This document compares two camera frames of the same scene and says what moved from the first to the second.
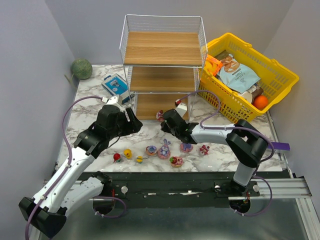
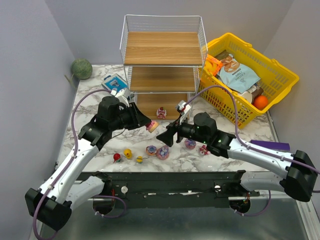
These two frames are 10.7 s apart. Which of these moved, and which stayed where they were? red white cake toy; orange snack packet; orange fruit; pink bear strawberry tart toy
Moved: pink bear strawberry tart toy
Stayed: orange fruit; red white cake toy; orange snack packet
